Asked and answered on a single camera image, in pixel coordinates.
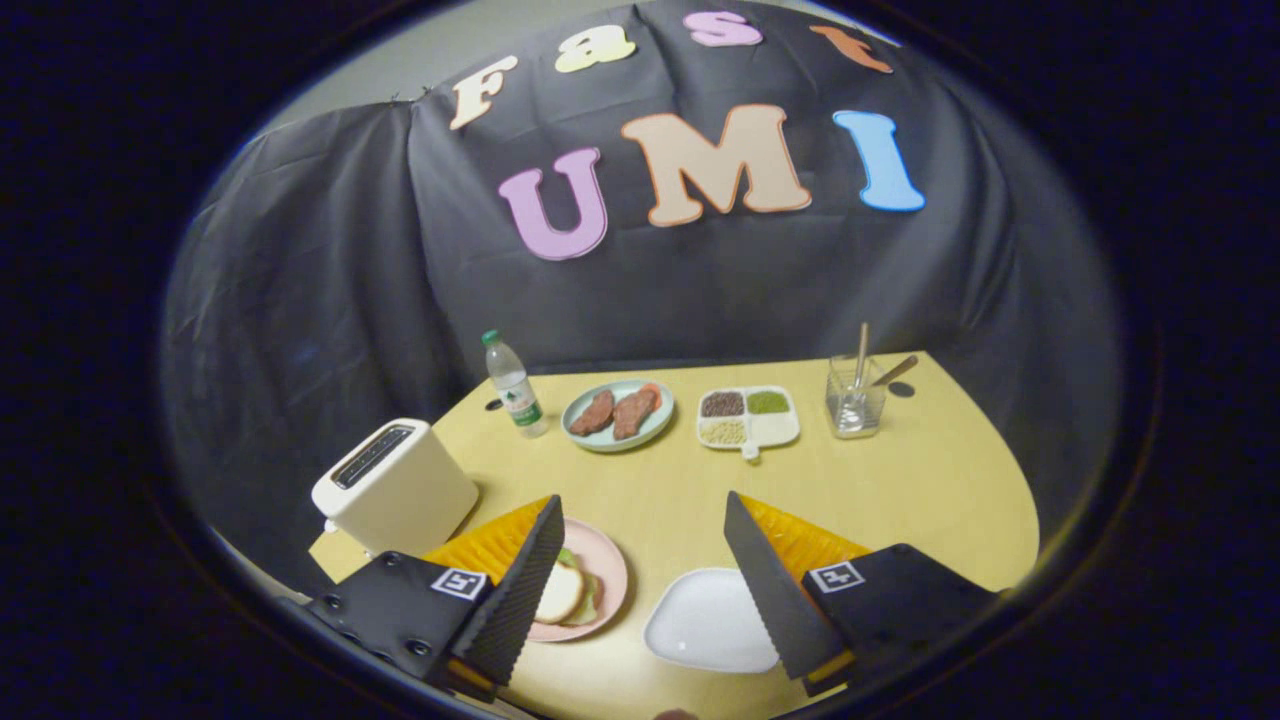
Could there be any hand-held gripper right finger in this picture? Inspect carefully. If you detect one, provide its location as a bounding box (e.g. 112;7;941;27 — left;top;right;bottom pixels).
722;490;1001;699

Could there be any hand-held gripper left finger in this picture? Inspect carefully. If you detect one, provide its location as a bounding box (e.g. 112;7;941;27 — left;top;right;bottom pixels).
300;494;566;701

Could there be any green lettuce leaf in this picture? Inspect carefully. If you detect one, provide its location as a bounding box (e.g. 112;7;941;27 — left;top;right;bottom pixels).
555;547;603;627

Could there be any white plate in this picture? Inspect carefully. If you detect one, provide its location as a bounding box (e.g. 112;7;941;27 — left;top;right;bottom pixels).
643;567;784;674

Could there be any pink plate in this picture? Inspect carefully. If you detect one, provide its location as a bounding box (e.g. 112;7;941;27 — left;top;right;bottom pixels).
524;518;630;643

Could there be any white toaster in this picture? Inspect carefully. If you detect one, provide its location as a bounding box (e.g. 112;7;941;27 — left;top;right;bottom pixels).
311;418;481;559

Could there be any white divided dish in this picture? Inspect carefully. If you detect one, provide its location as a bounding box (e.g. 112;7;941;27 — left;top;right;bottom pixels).
696;385;801;462

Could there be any pale green plate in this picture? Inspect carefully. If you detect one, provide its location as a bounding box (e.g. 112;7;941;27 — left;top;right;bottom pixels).
561;379;676;454

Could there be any clear glass utensil cup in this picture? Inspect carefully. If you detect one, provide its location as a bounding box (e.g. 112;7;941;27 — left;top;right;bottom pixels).
826;353;889;440

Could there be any clear water bottle green cap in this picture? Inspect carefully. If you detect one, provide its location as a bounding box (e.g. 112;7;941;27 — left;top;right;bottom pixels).
481;330;550;439

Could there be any brown meat piece orange edge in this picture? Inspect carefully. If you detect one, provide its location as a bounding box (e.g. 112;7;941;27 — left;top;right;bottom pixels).
612;384;663;442

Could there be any black backdrop cloth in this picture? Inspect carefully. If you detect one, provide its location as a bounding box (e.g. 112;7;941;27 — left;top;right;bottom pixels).
160;0;1121;593

